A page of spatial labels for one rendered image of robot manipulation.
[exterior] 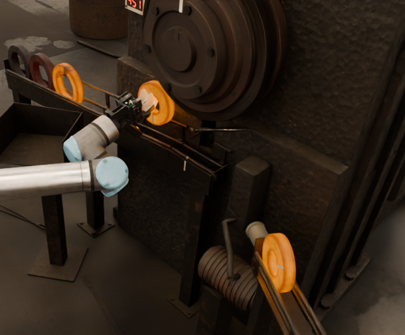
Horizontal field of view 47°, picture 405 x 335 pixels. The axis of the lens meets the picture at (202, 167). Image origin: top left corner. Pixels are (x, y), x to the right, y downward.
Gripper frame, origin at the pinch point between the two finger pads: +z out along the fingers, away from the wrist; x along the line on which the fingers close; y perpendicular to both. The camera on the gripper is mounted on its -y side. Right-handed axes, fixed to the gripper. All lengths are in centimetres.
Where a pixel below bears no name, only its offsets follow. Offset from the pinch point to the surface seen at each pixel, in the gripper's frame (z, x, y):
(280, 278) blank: -26, -72, -5
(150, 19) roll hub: -2.5, -8.1, 34.4
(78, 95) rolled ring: -6.5, 43.3, -15.9
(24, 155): -41, 30, -14
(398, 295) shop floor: 44, -91, -100
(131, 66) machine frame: 6.6, 20.0, 0.6
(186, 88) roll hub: -6.6, -23.8, 20.3
